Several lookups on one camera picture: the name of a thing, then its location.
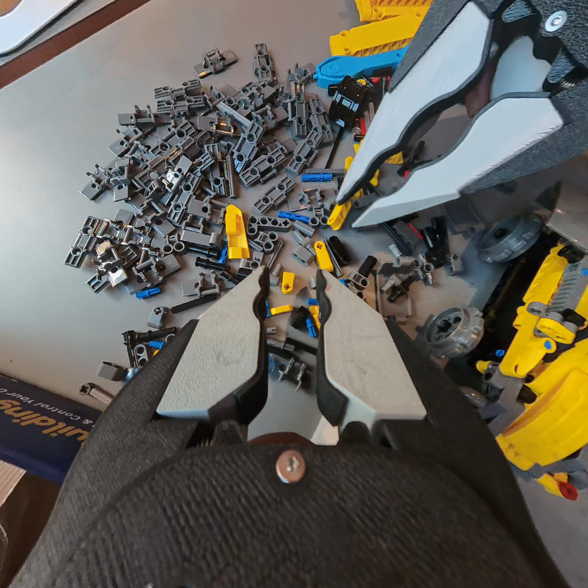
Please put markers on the long yellow curved panel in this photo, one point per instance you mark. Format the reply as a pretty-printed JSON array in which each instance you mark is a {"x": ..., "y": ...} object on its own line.
[{"x": 367, "y": 41}]

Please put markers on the pile of dark grey bricks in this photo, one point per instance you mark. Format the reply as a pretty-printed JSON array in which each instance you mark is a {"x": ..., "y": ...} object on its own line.
[{"x": 183, "y": 160}]

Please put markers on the light grey wheel rim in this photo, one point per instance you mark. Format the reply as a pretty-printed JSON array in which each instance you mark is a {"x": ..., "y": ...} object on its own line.
[{"x": 452, "y": 333}]

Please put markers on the black round wheel piece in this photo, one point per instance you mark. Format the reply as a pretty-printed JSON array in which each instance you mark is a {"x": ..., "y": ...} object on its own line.
[{"x": 351, "y": 96}]

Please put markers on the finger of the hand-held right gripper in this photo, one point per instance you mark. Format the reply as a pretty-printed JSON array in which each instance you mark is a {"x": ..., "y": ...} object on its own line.
[
  {"x": 482, "y": 160},
  {"x": 436, "y": 87}
]

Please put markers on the white stand base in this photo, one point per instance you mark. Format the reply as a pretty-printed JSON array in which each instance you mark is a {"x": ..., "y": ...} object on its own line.
[{"x": 27, "y": 25}]

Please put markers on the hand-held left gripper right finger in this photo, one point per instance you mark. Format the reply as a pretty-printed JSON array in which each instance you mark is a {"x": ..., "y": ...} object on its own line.
[{"x": 367, "y": 363}]

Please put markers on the small grey cross axle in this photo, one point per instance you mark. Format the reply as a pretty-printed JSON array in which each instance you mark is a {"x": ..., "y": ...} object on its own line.
[{"x": 94, "y": 392}]

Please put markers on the blue brick separator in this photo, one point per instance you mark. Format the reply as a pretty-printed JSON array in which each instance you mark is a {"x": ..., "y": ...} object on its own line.
[{"x": 340, "y": 69}]

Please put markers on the yellow grey brick vehicle model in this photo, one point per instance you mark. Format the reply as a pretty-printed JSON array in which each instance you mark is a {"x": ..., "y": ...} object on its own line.
[{"x": 542, "y": 413}]

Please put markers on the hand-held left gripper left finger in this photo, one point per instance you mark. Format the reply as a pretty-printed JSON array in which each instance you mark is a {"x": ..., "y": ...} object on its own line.
[{"x": 216, "y": 358}]

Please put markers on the blue cardboard box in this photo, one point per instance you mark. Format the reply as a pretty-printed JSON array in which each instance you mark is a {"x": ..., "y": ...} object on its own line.
[{"x": 32, "y": 427}]

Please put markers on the small yellow connector piece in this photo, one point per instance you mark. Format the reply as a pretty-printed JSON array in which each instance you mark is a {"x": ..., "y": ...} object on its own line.
[{"x": 288, "y": 282}]

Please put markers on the pile of mixed small bricks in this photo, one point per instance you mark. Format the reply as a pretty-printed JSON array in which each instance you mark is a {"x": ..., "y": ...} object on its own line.
[{"x": 367, "y": 265}]

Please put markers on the dark grey round rim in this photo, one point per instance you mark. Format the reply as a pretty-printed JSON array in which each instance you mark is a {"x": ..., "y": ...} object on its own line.
[{"x": 505, "y": 239}]

